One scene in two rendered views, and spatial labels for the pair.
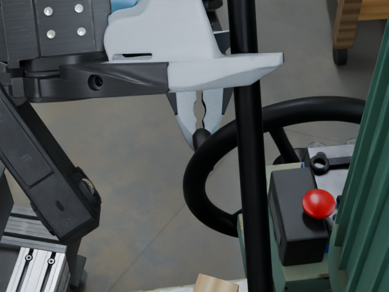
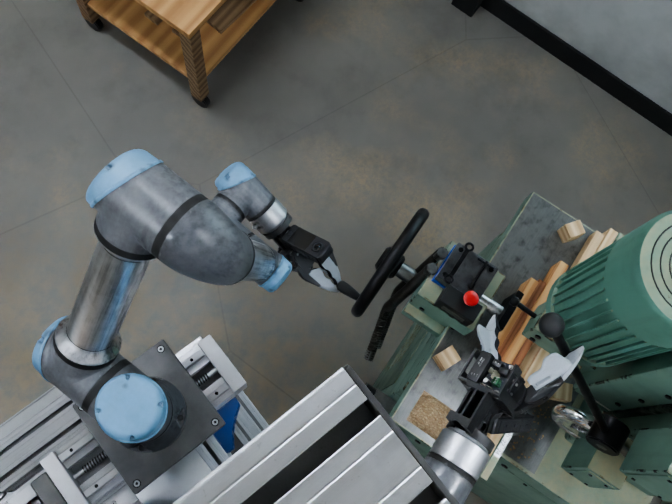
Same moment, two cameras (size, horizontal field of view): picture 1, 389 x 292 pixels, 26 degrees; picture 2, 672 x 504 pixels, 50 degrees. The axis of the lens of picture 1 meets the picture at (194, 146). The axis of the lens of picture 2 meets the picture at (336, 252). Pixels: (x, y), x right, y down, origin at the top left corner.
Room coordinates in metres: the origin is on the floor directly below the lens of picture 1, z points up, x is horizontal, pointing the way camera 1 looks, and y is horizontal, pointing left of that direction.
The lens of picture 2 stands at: (0.51, 0.37, 2.35)
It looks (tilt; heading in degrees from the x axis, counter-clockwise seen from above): 73 degrees down; 292
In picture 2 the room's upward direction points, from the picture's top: 20 degrees clockwise
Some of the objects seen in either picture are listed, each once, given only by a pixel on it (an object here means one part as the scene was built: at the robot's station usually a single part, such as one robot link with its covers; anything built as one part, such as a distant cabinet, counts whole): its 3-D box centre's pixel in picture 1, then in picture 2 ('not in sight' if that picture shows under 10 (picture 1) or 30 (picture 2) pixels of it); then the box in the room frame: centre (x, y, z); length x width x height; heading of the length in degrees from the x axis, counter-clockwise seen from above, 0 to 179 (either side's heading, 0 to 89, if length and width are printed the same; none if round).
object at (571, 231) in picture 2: not in sight; (571, 231); (0.33, -0.42, 0.92); 0.04 x 0.03 x 0.04; 61
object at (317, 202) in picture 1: (318, 203); (471, 298); (0.41, -0.11, 1.02); 0.03 x 0.03 x 0.01
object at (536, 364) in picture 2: not in sight; (544, 346); (0.23, -0.17, 0.92); 0.60 x 0.02 x 0.05; 97
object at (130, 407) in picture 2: not in sight; (132, 407); (0.75, 0.46, 0.98); 0.13 x 0.12 x 0.14; 3
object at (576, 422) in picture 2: not in sight; (582, 426); (0.10, -0.06, 1.02); 0.12 x 0.03 x 0.12; 7
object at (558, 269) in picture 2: not in sight; (531, 314); (0.29, -0.21, 0.93); 0.26 x 0.02 x 0.05; 97
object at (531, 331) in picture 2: not in sight; (564, 338); (0.23, -0.17, 1.03); 0.14 x 0.07 x 0.09; 7
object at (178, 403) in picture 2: not in sight; (145, 413); (0.75, 0.46, 0.87); 0.15 x 0.15 x 0.10
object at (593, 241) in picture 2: not in sight; (526, 356); (0.24, -0.13, 0.92); 0.64 x 0.02 x 0.04; 97
